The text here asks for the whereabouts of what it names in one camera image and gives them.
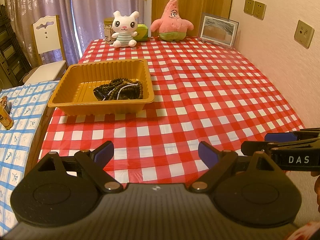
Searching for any black folding rack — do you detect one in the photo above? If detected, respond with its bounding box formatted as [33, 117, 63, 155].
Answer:
[1, 4, 31, 86]

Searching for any red checkered tablecloth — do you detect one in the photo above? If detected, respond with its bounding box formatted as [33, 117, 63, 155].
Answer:
[40, 38, 303, 183]

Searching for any silver picture frame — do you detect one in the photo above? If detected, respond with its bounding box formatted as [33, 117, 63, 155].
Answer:
[198, 13, 239, 48]

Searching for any yellow plastic tray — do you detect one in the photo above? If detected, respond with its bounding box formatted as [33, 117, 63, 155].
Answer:
[48, 59, 155, 115]

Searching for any snack cup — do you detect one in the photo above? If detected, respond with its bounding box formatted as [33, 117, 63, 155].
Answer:
[0, 96, 11, 114]

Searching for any dark beaded jewelry pile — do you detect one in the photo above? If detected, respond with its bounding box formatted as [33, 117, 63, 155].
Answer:
[93, 78, 143, 101]

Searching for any white bunny plush toy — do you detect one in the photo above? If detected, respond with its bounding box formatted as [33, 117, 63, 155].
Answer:
[112, 11, 139, 48]

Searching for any wall socket plate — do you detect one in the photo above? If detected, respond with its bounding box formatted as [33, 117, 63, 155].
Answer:
[294, 20, 315, 49]

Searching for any purple curtain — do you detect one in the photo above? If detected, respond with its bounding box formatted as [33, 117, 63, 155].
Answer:
[3, 0, 144, 67]

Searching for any pink starfish plush toy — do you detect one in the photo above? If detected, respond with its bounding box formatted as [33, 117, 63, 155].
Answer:
[150, 0, 194, 42]

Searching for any blue checkered tablecloth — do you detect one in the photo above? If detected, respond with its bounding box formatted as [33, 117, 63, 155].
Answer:
[1, 81, 58, 236]

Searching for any jar of nuts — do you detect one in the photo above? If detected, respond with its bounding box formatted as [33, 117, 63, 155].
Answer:
[104, 17, 114, 44]

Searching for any orange juice bottle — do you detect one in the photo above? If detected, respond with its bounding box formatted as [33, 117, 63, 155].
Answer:
[0, 105, 14, 130]

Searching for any white wooden chair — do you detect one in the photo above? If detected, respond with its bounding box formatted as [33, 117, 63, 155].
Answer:
[24, 15, 68, 85]

